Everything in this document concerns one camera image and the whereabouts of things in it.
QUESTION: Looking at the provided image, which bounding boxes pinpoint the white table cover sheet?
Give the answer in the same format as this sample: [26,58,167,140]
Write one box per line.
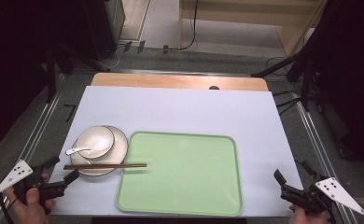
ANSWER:
[49,85,304,218]

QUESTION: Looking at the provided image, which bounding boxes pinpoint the aluminium frame rail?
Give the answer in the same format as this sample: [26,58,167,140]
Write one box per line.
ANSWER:
[295,101,356,224]
[0,90,63,224]

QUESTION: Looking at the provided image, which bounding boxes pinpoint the black hanging cable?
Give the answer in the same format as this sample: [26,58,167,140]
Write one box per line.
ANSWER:
[179,0,201,51]

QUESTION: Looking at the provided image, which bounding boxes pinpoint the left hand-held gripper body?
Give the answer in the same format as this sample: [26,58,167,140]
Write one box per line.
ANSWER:
[0,159,69,205]

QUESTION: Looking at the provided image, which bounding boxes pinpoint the wooden table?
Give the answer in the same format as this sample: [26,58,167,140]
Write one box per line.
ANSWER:
[90,72,270,92]

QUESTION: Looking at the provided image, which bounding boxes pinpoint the white plate with dark rim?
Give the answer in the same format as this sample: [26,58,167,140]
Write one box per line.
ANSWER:
[69,124,130,177]

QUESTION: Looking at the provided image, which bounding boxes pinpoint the person's right hand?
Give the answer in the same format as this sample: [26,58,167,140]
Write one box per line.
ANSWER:
[288,203,331,224]

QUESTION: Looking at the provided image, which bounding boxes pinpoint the white bowl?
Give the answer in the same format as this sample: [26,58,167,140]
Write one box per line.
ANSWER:
[76,125,116,160]

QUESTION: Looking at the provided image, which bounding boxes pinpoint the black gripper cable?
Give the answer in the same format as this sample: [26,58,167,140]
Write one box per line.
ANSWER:
[0,191,19,224]

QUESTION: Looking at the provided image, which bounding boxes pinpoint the white ceramic spoon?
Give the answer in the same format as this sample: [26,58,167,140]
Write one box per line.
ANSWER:
[64,138,111,157]

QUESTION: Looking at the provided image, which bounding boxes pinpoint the black floor cables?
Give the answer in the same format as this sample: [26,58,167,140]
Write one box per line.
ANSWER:
[264,56,304,117]

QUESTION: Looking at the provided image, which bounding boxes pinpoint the light green tray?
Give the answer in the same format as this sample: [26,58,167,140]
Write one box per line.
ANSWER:
[115,131,245,217]

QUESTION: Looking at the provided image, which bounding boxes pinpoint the white floor cable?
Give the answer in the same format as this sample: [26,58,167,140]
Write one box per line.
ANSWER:
[99,18,131,71]

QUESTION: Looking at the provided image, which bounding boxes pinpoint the person's left hand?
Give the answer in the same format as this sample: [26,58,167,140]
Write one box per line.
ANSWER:
[4,173,57,224]

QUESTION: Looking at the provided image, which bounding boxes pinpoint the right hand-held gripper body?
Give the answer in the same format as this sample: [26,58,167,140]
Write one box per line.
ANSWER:
[280,176,364,216]

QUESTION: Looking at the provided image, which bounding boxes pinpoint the light wooden shelf unit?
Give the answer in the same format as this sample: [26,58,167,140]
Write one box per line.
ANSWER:
[177,0,329,58]

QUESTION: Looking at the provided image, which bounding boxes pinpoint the black curtain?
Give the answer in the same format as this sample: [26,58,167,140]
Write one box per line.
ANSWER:
[0,0,92,154]
[301,0,364,175]

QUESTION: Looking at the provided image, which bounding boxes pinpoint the black cabinet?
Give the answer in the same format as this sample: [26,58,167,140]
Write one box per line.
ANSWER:
[77,0,127,62]

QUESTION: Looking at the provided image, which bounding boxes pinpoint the black metal stand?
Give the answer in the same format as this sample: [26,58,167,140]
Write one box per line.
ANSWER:
[250,46,319,113]
[44,41,111,105]

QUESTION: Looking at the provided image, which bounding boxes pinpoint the brown wooden chopstick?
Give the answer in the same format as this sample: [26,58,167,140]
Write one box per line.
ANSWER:
[63,162,147,169]
[63,164,147,171]

